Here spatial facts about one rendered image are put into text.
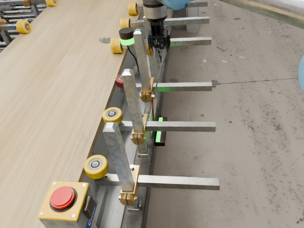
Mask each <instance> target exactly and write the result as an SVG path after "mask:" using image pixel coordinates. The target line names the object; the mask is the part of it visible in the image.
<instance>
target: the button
mask: <svg viewBox="0 0 304 228"><path fill-rule="evenodd" d="M74 198H75V193H74V191H73V189H72V188H71V187H69V186H62V187H60V188H58V189H56V190H55V191H54V192H53V193H52V195H51V198H50V203H51V205H52V206H53V207H54V208H56V209H64V208H66V207H68V206H69V205H70V204H71V203H72V202H73V200H74Z"/></svg>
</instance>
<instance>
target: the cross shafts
mask: <svg viewBox="0 0 304 228"><path fill-rule="evenodd" d="M36 5H37V8H38V10H39V13H41V12H43V11H44V10H45V8H47V7H48V5H47V4H46V3H38V4H36ZM41 8H42V9H41ZM4 13H5V15H2V18H3V19H10V20H8V24H12V23H17V22H18V21H28V22H32V21H33V20H34V19H35V18H33V17H35V16H34V14H33V11H32V9H31V7H24V5H21V6H20V5H16V7H14V11H4ZM18 18H25V19H18ZM26 18H32V19H26ZM8 33H9V34H13V33H19V32H18V31H17V30H8ZM10 37H11V39H15V38H16V37H17V35H10ZM1 46H7V45H6V43H5V42H0V47H1ZM2 50H4V48H0V52H1V51H2Z"/></svg>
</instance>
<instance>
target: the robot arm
mask: <svg viewBox="0 0 304 228"><path fill-rule="evenodd" d="M191 1H194V0H142V2H143V11H144V16H145V17H146V18H147V20H148V22H150V25H151V30H150V31H149V33H148V37H147V39H148V47H149V50H150V48H151V49H152V51H153V54H154V58H155V60H156V59H157V60H158V61H159V62H163V61H164V60H165V58H166V55H167V52H168V49H169V47H170V44H171V39H170V35H168V30H167V29H166V28H165V27H164V22H163V21H164V20H165V19H166V15H167V14H168V8H169V9H172V10H182V9H184V8H185V7H187V6H188V5H189V3H190V2H191ZM219 1H221V2H224V3H227V4H230V5H234V6H236V7H239V8H242V9H245V10H248V11H251V12H253V13H256V14H260V15H263V16H265V17H268V18H271V19H274V20H277V21H280V22H283V23H285V24H289V25H292V26H295V27H297V28H300V29H303V30H304V0H219ZM159 48H160V49H161V50H162V52H161V56H160V52H159ZM298 78H299V84H300V87H301V89H302V91H303V92H304V55H303V57H302V59H301V61H300V64H299V71H298Z"/></svg>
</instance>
